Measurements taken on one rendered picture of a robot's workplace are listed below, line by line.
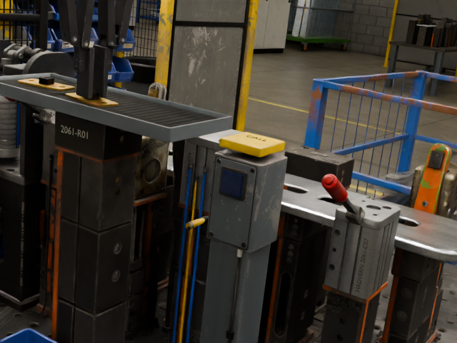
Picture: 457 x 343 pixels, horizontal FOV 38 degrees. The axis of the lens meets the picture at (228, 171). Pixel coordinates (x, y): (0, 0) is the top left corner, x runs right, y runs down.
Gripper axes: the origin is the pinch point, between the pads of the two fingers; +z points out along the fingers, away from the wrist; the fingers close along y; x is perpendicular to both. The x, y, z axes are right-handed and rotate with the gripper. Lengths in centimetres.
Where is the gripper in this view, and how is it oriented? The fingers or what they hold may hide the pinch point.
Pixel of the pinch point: (92, 71)
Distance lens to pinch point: 95.8
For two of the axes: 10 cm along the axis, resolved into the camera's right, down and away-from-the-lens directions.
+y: 7.0, -1.2, 7.0
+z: -1.1, 9.5, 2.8
